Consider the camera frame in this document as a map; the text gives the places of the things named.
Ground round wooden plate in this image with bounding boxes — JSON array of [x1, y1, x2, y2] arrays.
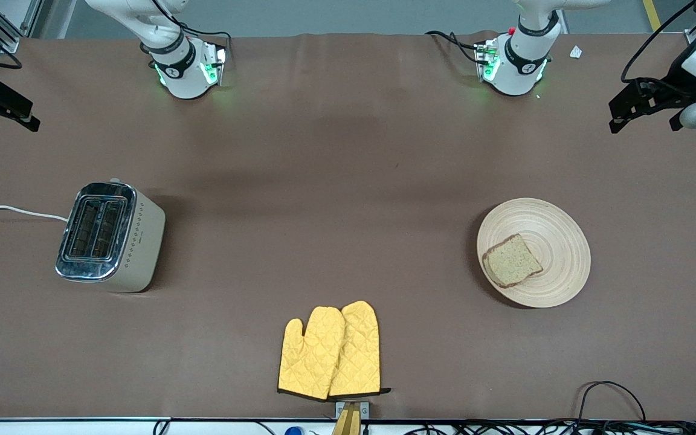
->
[[477, 198, 591, 309]]

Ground slice of brown bread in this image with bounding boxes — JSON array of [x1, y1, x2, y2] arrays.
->
[[482, 234, 544, 289]]

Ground cream and chrome toaster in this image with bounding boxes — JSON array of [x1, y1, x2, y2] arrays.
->
[[55, 178, 166, 294]]

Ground yellow quilted oven mitt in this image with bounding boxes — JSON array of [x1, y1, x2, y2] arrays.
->
[[277, 306, 347, 401], [328, 300, 392, 398]]

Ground tan wooden stick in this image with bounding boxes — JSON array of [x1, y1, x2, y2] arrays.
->
[[331, 404, 362, 435]]

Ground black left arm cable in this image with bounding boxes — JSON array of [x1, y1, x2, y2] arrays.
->
[[620, 0, 696, 85]]

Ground white toaster power cord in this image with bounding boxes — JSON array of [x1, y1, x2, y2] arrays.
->
[[0, 202, 69, 222]]

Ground black left base cable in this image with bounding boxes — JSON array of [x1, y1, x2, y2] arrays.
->
[[425, 29, 483, 64]]

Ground black base cable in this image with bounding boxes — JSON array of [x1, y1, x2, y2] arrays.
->
[[425, 29, 483, 64], [179, 25, 232, 43]]

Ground black right base cable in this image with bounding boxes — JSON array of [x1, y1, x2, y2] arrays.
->
[[179, 25, 232, 43]]

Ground black looped cable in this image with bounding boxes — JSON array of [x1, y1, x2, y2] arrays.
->
[[576, 381, 648, 422]]

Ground black cable bundle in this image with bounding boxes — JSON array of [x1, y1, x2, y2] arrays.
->
[[402, 418, 696, 435]]

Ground small metal bracket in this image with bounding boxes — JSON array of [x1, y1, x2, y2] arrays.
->
[[335, 401, 370, 421]]

